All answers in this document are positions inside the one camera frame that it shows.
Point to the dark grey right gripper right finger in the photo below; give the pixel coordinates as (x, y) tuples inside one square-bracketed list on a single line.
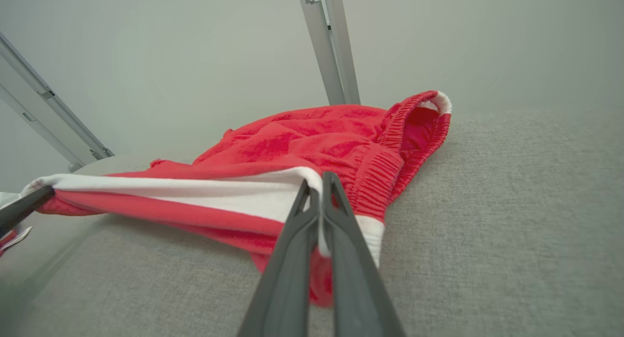
[(356, 278)]

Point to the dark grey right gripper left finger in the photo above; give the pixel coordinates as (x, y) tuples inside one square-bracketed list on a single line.
[(287, 278)]

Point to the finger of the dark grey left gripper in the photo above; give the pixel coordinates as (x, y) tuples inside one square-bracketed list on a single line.
[(24, 210)]

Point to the red jersey shirt white sleeves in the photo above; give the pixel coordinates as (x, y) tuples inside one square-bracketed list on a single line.
[(12, 238)]

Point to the red shorts white trim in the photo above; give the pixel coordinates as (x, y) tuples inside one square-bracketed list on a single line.
[(302, 142)]

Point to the grey aluminium frame post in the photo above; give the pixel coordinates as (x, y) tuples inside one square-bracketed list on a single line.
[(331, 49), (48, 112)]

